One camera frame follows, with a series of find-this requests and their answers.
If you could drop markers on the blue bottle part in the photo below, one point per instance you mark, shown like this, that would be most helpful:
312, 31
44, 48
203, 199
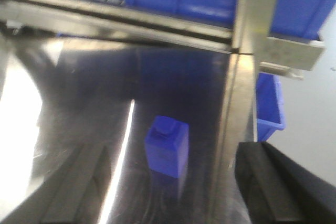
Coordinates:
167, 145

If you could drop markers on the blue bin on table right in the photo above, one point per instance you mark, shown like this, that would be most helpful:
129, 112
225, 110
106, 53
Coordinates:
301, 18

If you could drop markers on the steel table shelf frame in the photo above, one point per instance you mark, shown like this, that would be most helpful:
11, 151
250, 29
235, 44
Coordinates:
250, 35

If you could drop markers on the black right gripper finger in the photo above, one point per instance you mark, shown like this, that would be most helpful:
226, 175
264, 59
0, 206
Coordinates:
276, 189

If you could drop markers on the blue bin below table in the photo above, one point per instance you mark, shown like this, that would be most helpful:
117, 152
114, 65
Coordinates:
270, 106

